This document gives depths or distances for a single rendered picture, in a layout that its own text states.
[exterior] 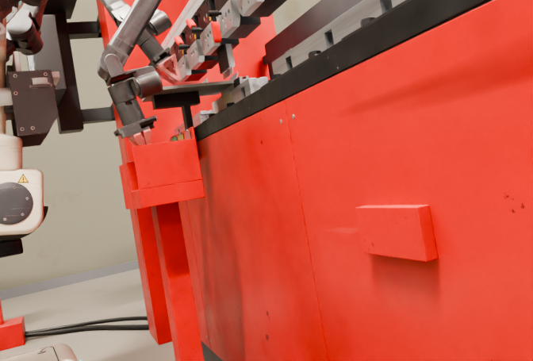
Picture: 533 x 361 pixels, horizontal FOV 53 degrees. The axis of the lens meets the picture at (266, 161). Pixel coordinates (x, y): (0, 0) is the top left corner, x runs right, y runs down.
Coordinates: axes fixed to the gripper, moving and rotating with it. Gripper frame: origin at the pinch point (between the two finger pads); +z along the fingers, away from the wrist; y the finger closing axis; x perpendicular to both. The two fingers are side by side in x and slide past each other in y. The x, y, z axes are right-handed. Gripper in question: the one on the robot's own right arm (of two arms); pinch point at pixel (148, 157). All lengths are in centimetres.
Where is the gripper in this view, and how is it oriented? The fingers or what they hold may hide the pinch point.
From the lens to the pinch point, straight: 136.4
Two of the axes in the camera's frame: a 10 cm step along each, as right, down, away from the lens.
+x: -4.3, 0.8, 9.0
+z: 3.7, 9.2, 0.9
